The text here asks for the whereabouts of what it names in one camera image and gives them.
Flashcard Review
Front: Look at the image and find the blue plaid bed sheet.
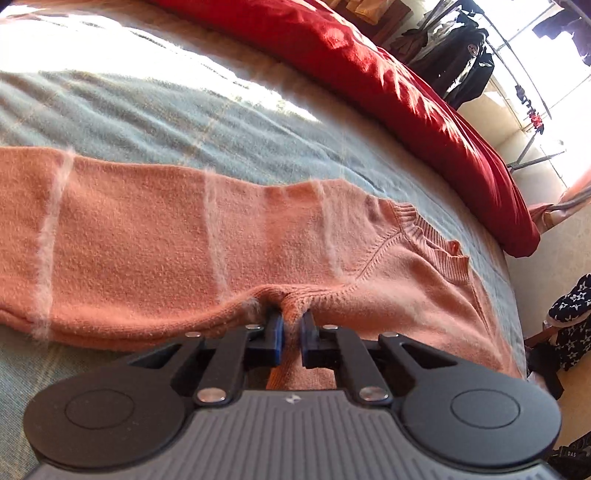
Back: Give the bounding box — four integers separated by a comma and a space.
0, 0, 528, 480

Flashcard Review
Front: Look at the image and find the orange knit sweater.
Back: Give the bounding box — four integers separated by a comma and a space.
1, 147, 522, 377

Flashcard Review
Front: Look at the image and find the black hanging jacket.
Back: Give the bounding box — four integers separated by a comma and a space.
390, 1, 495, 110

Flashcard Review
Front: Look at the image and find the navy star-pattern garment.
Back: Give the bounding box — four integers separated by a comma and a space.
547, 274, 591, 371

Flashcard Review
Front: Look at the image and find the dark hanging clothes overhead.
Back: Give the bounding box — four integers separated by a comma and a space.
533, 1, 590, 66

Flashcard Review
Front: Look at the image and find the red duvet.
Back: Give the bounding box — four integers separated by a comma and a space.
157, 0, 541, 258

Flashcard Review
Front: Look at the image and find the metal clothes rack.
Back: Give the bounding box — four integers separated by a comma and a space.
414, 0, 567, 174

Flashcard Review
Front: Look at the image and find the pink curtain right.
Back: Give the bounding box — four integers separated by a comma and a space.
529, 171, 591, 234

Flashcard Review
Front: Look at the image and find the orange cloth on cabinet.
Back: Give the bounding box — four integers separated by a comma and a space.
346, 0, 394, 25

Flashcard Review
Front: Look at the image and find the wooden chair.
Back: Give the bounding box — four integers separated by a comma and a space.
525, 326, 585, 400

